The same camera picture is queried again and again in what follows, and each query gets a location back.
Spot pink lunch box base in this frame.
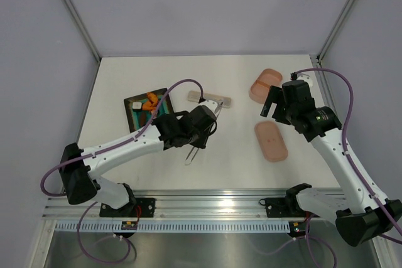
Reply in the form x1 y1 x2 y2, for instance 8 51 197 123
249 68 283 104

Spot metal tongs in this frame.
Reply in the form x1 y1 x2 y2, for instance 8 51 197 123
185 103 222 165

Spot orange chicken drumstick toy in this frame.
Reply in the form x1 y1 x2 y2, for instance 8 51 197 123
142 92 159 113

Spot brown sea cucumber toy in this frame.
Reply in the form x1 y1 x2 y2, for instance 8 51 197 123
138 112 147 127

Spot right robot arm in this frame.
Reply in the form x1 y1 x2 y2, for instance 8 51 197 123
261 80 401 247

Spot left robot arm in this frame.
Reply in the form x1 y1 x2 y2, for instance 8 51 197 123
59 100 220 217

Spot pink lunch box lid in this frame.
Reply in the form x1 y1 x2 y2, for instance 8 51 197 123
254 121 288 163

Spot black teal food tray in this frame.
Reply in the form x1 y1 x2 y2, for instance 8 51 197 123
124 88 174 132

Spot white rice ball toy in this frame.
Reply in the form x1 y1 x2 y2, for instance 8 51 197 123
131 102 143 110

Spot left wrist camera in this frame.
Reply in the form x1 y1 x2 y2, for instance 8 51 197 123
198 100 219 114

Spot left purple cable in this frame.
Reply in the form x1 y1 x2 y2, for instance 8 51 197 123
40 78 207 265

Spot purple cable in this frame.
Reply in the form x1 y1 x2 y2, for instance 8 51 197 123
40 78 207 265
251 67 402 268

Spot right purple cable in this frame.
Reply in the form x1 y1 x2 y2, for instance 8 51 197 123
251 67 402 268

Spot aluminium mounting rail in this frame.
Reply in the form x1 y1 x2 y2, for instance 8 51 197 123
41 188 345 220

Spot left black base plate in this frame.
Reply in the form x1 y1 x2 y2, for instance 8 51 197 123
99 198 156 218

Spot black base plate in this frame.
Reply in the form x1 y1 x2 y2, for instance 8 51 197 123
99 198 156 218
259 197 310 218

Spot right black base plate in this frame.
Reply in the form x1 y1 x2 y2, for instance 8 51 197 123
259 197 310 218

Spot white slotted cable duct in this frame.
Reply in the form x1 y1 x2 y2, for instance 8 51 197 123
55 221 291 233

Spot right frame post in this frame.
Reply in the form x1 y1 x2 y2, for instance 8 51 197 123
316 0 358 65

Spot frame post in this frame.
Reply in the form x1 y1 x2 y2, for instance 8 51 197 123
316 0 358 65
62 0 102 65

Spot left frame post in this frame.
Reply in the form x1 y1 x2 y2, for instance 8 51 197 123
62 0 102 65

